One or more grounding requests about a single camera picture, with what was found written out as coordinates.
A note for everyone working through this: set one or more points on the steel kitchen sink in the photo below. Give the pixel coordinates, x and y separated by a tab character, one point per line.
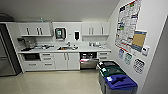
68	48

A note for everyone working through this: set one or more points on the chrome sink faucet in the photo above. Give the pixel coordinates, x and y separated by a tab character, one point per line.
68	43

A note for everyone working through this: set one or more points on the white drawer cabinet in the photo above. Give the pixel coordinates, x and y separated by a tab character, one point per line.
104	55
47	60

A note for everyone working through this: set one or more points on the dark paper towel dispenser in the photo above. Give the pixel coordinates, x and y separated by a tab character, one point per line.
60	33

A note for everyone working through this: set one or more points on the small green bottle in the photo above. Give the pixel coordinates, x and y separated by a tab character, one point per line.
41	20

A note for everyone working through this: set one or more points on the grey bin with blue lid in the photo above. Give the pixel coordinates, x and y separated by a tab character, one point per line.
121	85

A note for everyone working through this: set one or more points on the black coffee maker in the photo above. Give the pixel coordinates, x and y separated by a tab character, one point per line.
26	42

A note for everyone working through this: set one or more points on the stainless steel refrigerator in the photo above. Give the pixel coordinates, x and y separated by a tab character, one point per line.
6	50

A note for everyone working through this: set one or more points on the small paper wall sign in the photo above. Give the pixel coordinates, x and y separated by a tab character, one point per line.
139	65
128	58
121	53

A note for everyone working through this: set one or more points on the large printed wall poster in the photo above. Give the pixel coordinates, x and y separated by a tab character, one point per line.
128	25

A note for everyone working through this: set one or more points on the white wall thermostat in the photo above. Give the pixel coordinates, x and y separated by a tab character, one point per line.
145	50

